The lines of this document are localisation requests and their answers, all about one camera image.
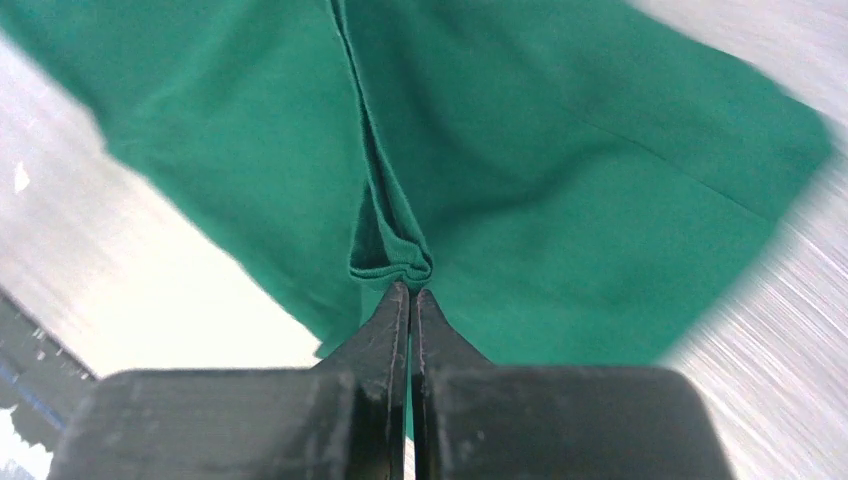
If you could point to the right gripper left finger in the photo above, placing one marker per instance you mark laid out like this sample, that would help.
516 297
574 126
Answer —
344 418

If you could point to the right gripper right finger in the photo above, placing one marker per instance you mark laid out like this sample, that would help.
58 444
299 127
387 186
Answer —
474 419

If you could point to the green surgical cloth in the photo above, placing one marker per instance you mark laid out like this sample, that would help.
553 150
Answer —
575 181

